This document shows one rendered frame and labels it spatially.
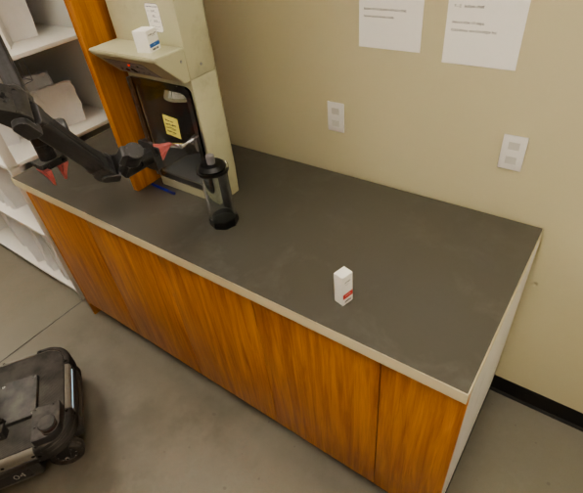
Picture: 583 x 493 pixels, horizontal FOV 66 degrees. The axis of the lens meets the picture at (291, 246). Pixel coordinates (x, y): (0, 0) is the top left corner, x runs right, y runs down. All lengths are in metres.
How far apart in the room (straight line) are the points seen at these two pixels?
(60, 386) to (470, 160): 1.91
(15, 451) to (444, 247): 1.79
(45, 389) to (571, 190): 2.17
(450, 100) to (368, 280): 0.62
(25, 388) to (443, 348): 1.79
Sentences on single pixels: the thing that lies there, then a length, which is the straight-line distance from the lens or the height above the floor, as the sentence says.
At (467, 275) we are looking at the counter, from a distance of 1.41.
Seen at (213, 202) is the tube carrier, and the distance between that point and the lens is 1.54.
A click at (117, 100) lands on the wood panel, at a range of 1.83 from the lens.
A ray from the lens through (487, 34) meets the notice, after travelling 1.47.
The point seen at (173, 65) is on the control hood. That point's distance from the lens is 1.48.
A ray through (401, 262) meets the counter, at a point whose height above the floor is 0.94.
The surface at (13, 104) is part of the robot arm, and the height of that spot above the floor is 1.54.
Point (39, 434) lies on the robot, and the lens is 2.16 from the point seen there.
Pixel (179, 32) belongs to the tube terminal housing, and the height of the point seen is 1.55.
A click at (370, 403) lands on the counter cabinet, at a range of 1.46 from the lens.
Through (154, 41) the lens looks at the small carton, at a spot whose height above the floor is 1.54.
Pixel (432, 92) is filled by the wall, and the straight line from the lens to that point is 1.57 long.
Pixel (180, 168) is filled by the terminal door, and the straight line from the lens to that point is 1.78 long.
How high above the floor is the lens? 1.89
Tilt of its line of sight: 40 degrees down
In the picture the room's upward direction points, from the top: 7 degrees counter-clockwise
